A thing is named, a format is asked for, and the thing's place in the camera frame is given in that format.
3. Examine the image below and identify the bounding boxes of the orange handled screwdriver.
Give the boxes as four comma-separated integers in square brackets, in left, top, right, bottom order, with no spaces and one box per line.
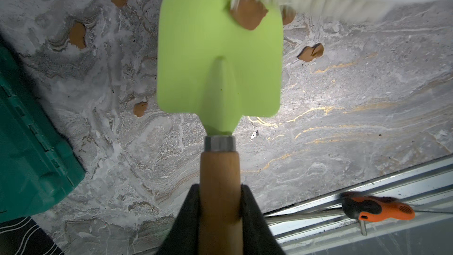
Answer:
[340,191,453,237]

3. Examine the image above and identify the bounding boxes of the wide green trowel wooden handle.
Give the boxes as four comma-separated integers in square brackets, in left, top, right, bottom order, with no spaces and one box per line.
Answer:
[157,0,283,255]

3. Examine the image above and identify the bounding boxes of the green plastic tool case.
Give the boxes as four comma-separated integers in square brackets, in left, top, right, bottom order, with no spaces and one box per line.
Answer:
[1,47,86,223]

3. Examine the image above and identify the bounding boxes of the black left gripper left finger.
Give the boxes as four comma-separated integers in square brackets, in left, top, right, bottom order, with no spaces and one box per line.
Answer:
[156,184,200,255]

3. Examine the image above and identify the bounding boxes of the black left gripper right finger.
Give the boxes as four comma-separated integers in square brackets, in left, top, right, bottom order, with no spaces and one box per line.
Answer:
[240,184,285,255]

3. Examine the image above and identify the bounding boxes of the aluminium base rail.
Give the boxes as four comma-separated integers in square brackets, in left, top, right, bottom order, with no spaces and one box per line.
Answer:
[134,153,453,255]

